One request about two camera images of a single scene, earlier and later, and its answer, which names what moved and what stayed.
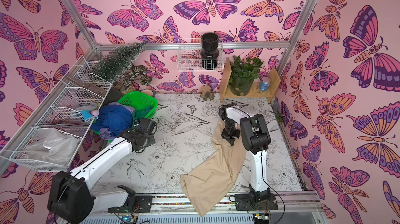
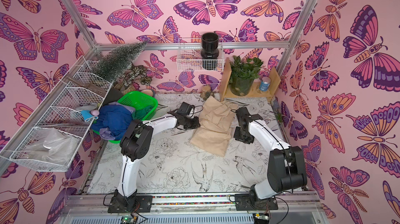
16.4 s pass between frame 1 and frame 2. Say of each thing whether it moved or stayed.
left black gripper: moved
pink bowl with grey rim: stayed
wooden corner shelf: stayed
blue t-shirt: stayed
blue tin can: stayed
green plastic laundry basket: stayed
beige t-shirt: moved
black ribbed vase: stayed
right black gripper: moved
